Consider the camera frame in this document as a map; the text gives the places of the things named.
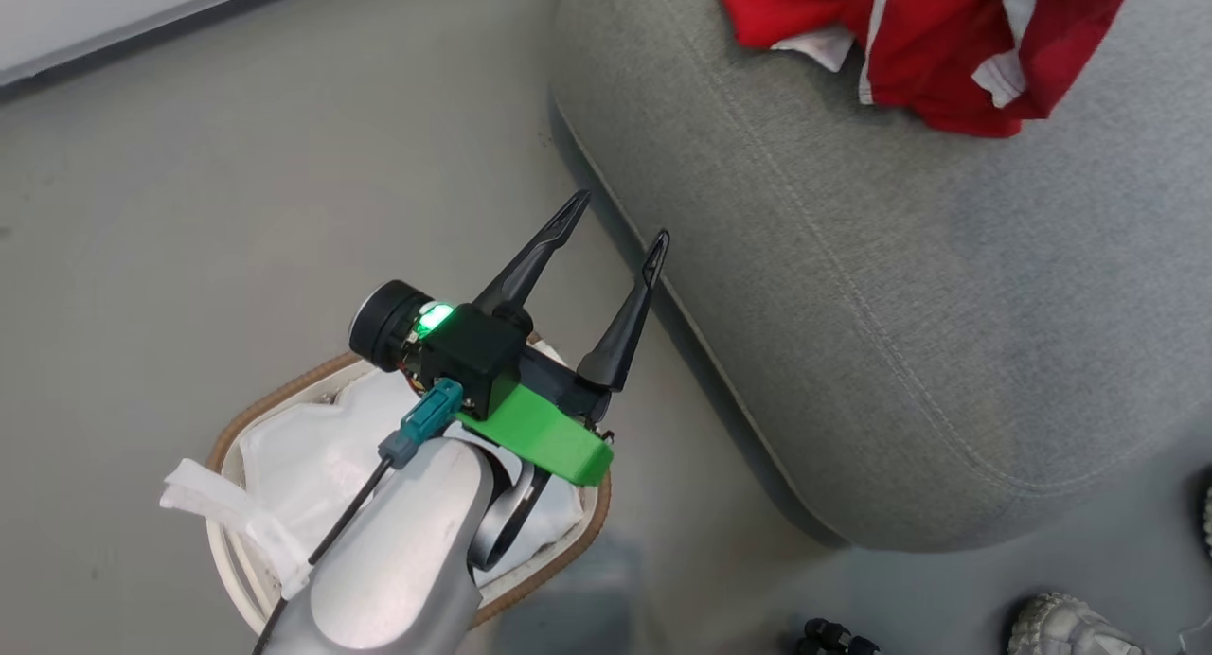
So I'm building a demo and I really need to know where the green and dark left gripper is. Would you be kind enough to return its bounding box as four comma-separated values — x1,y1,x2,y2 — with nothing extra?
459,190,671,487

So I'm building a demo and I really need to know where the red and white garment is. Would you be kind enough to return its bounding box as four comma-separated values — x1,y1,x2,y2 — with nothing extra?
715,0,1151,140

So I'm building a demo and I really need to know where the grey fabric sofa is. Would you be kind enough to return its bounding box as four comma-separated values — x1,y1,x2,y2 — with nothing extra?
549,0,1212,554

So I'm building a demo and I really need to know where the white bin with liner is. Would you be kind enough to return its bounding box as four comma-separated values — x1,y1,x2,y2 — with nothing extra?
159,341,586,599

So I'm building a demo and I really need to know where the wicker rimmed laundry basket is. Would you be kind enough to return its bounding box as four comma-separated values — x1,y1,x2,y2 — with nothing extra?
206,333,612,635

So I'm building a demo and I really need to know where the black cable with teal plug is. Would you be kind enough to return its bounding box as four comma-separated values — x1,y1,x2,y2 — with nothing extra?
251,379,465,655

